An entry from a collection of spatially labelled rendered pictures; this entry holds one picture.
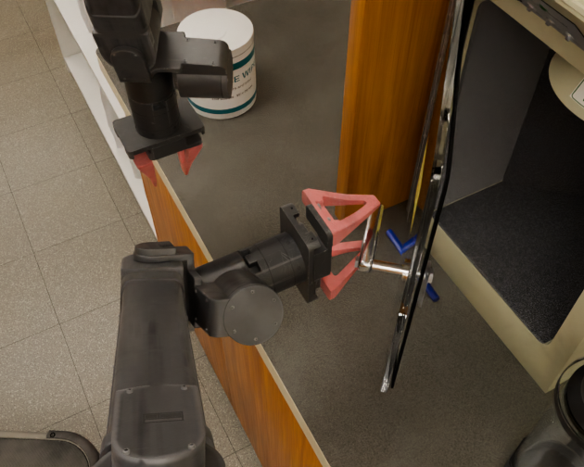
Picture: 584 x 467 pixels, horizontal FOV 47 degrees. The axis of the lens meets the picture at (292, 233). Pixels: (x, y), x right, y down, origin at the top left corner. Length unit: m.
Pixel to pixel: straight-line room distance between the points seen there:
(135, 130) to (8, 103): 2.09
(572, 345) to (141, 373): 0.57
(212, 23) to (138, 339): 0.80
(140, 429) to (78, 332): 1.83
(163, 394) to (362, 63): 0.59
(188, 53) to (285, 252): 0.25
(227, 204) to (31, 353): 1.17
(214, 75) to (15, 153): 1.98
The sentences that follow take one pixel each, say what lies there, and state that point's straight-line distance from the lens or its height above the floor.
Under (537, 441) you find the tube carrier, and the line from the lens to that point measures 0.80.
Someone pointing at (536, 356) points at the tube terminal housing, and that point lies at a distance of 0.94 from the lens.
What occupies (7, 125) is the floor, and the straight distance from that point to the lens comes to 2.84.
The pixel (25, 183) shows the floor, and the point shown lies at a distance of 2.59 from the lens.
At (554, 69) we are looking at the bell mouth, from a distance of 0.77.
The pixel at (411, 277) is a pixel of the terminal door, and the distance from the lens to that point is 0.63.
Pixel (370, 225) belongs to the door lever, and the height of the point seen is 1.21.
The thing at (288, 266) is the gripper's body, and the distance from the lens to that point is 0.68.
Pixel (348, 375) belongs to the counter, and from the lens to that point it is 0.93.
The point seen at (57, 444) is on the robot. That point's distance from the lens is 1.72.
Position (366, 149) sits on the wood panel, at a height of 1.10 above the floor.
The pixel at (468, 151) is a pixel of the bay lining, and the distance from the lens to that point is 0.95.
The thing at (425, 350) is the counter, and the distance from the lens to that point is 0.96.
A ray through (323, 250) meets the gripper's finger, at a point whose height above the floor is 1.23.
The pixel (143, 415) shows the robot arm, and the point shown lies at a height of 1.48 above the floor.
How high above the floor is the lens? 1.77
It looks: 52 degrees down
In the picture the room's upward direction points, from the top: straight up
